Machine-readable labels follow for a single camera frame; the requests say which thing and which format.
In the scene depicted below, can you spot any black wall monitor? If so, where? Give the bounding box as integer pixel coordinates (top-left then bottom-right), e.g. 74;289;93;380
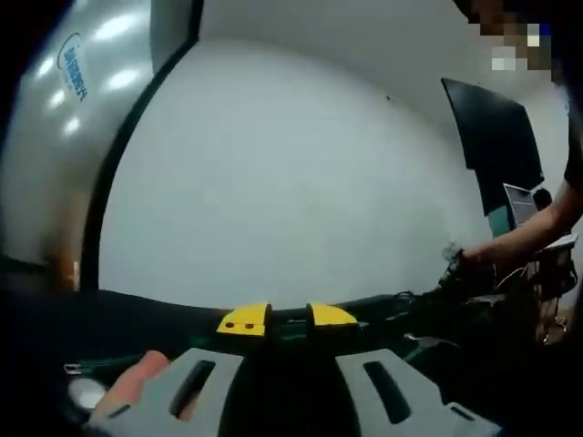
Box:
440;76;547;218

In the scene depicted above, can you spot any black toolbox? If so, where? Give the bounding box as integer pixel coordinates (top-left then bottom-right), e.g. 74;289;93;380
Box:
272;293;461;361

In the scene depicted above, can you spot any person's left hand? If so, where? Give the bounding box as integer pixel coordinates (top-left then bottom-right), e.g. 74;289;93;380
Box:
90;350;172;423

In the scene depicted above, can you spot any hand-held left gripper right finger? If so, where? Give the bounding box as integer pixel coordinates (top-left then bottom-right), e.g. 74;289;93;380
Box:
304;301;503;437

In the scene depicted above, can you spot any white cable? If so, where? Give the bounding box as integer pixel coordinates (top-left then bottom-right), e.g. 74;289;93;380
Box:
495;265;542;293

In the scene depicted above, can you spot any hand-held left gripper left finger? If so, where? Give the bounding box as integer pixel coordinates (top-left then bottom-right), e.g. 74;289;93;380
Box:
86;301;273;437

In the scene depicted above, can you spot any white flat device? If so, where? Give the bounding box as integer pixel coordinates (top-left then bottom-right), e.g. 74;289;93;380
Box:
544;233;580;252

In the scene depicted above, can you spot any round silver object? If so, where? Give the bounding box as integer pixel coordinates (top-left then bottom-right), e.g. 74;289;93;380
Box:
66;376;107;412

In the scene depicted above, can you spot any open laptop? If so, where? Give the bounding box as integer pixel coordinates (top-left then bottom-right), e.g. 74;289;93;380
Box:
503;182;541;229

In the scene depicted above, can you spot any frosted glass partition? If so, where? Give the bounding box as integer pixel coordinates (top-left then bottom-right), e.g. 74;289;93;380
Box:
8;0;204;292

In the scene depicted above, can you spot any green board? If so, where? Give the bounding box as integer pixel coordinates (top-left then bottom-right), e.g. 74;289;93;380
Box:
486;203;519;241

